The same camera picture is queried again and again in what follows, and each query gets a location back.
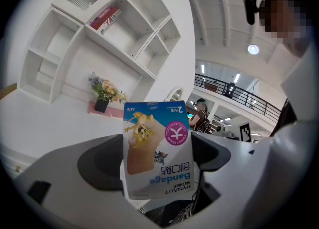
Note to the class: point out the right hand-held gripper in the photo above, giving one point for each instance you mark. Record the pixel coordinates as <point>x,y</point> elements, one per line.
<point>245,132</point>

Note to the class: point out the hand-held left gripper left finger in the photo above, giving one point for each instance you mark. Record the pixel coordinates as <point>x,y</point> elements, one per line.
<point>74,198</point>

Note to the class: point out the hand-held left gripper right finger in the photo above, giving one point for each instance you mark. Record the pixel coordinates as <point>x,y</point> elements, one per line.
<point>231,173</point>

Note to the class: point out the small blue printed box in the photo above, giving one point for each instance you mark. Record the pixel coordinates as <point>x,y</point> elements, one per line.
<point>154,153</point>

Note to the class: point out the black balcony railing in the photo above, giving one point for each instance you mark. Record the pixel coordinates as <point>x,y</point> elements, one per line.
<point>239,93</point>

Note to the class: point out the person's patterned shorts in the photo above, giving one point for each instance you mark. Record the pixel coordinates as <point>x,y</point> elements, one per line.
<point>174,213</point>

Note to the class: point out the white cabinet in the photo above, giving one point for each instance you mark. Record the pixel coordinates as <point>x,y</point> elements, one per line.
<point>49,128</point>

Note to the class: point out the round ceiling lamp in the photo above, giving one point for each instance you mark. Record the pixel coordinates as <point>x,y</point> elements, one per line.
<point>253,49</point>

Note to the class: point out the pink square mat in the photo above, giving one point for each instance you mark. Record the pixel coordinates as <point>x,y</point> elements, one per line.
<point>114,112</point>

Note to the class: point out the flowers in black pot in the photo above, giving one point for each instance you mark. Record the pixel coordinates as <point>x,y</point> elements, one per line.
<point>107,91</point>

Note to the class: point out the person's head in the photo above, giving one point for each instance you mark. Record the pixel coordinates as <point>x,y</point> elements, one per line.
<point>284,16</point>

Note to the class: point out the white shelf hutch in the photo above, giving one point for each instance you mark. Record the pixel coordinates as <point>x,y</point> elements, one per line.
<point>112,48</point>

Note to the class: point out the red book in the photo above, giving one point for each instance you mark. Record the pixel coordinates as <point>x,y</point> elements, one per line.
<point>104,19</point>

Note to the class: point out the black head camera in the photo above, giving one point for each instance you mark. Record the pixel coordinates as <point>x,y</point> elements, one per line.
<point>250,9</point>

